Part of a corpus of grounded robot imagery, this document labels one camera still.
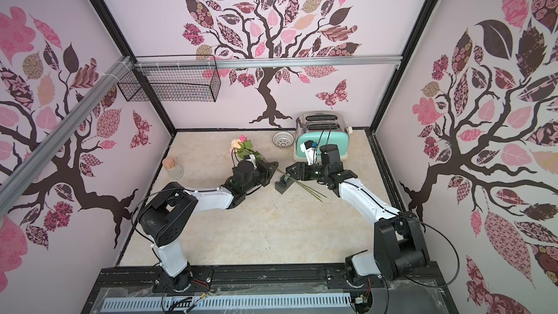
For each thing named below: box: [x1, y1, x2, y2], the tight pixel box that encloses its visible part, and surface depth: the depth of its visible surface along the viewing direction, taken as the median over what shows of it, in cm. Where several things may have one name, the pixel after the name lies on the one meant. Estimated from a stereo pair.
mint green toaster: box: [294, 111, 350, 161], surface depth 100 cm
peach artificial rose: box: [229, 138, 327, 203], surface depth 85 cm
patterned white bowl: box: [271, 130, 295, 148], surface depth 116 cm
